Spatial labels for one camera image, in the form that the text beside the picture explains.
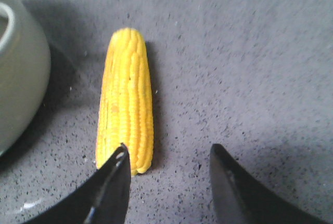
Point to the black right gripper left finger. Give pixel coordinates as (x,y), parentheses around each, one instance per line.
(103,198)

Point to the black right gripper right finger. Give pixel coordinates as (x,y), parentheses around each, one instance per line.
(240,198)

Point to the yellow corn cob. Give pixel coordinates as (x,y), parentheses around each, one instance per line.
(125,110)

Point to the light green electric cooking pot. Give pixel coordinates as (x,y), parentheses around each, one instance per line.
(25,70)

